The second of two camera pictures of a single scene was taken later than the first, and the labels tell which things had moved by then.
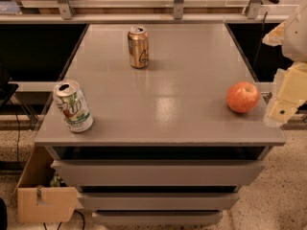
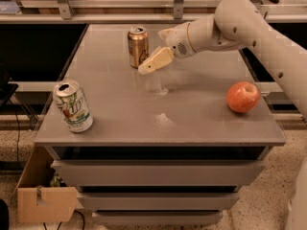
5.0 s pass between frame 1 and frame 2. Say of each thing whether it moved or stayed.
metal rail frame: stayed
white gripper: moved
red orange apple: stayed
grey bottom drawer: stayed
